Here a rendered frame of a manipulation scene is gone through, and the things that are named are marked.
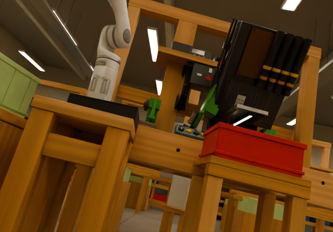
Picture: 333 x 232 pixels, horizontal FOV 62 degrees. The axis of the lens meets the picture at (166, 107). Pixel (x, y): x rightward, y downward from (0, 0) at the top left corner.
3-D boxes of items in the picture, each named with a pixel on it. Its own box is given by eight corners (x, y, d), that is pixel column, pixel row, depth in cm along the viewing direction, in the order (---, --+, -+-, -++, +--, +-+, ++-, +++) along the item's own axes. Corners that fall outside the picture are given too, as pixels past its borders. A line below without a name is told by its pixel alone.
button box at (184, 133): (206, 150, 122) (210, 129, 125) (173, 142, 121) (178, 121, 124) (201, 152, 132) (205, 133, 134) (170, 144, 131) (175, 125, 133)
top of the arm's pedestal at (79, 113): (130, 131, 87) (134, 118, 88) (29, 105, 86) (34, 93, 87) (133, 144, 118) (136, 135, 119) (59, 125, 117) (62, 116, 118)
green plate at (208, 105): (212, 123, 149) (228, 91, 155) (198, 115, 149) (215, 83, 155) (206, 127, 160) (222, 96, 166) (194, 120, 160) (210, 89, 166)
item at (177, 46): (192, 55, 191) (194, 46, 193) (171, 49, 191) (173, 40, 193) (190, 59, 198) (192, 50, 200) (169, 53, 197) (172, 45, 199)
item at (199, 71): (214, 88, 183) (218, 68, 187) (190, 82, 182) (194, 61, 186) (209, 94, 195) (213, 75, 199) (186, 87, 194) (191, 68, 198)
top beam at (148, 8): (320, 59, 211) (321, 48, 214) (128, 4, 203) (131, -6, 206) (313, 63, 220) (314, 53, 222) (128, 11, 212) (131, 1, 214)
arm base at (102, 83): (106, 104, 100) (118, 60, 104) (82, 98, 100) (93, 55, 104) (111, 109, 109) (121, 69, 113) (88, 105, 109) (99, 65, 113)
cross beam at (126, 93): (292, 142, 201) (293, 130, 204) (116, 96, 194) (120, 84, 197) (288, 143, 206) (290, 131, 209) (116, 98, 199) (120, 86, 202)
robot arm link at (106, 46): (101, 20, 110) (90, 60, 106) (121, 19, 106) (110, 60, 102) (114, 32, 118) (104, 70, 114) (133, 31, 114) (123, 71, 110)
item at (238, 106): (267, 117, 135) (268, 111, 136) (236, 109, 134) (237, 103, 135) (238, 131, 172) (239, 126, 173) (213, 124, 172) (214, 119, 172)
